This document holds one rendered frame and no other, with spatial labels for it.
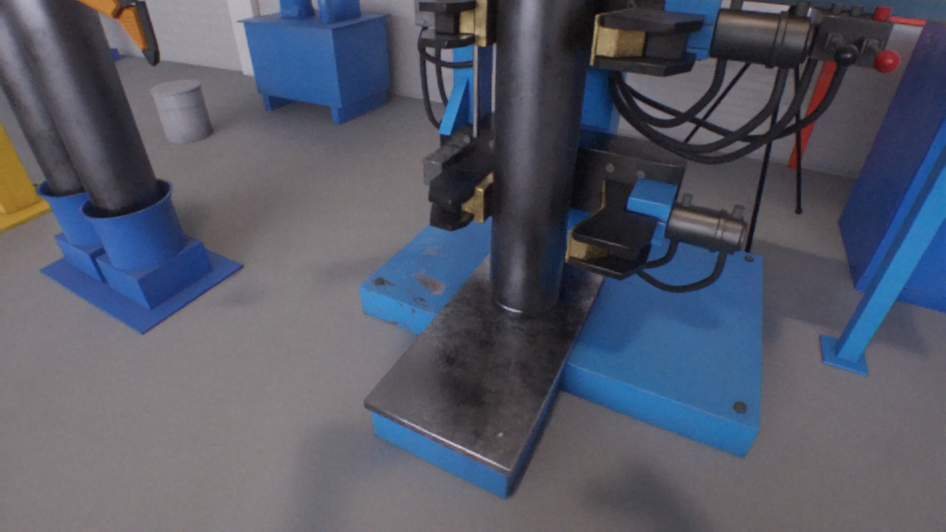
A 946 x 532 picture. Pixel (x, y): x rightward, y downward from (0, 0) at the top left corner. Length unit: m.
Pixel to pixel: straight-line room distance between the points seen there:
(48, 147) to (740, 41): 2.09
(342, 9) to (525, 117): 2.50
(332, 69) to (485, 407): 2.55
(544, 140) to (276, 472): 1.05
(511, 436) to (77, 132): 1.51
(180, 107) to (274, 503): 2.62
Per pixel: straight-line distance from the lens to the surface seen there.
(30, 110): 2.11
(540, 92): 1.11
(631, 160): 1.38
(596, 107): 1.59
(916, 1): 1.31
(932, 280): 2.33
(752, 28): 1.17
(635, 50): 1.01
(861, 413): 1.79
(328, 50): 3.30
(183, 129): 3.51
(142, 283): 1.96
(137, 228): 1.91
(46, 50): 1.78
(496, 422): 1.21
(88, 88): 1.78
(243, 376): 1.63
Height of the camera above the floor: 1.13
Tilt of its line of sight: 33 degrees down
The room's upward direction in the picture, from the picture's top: straight up
